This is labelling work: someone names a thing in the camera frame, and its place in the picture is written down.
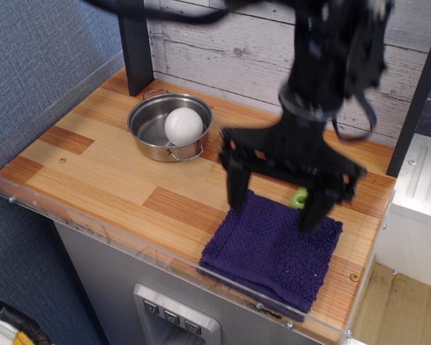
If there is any dark right upright post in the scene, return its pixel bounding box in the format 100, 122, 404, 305
386, 46, 431, 178

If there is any silver dispenser button panel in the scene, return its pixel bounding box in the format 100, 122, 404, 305
133, 283, 222, 344

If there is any dark upright post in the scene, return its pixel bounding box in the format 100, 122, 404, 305
386, 46, 431, 178
118, 15, 154, 96

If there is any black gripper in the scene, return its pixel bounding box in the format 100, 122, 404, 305
219, 111, 367, 233

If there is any dark left upright post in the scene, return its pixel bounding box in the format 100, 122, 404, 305
118, 15, 154, 96

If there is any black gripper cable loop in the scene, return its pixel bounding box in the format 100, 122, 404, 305
332, 86, 379, 142

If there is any yellow tape object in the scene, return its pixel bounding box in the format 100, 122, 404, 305
11, 331, 34, 345

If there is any black braided cable bundle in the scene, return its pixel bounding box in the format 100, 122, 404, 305
0, 305, 53, 345

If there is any white ball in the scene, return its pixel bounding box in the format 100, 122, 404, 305
164, 107, 203, 146

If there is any small steel pot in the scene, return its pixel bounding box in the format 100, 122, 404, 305
127, 88, 213, 162

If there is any grey spatula green handle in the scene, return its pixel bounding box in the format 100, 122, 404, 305
289, 187, 308, 210

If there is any white ridged side counter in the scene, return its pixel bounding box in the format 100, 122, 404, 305
391, 134, 431, 219

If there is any purple cloth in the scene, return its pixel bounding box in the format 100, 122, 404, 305
199, 191, 343, 322

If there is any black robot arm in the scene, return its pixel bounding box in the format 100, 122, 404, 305
219, 1, 393, 232

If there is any grey toy fridge cabinet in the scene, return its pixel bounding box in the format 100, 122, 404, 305
55, 222, 312, 344

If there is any clear acrylic guard rail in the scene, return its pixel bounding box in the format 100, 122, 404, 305
0, 55, 394, 344

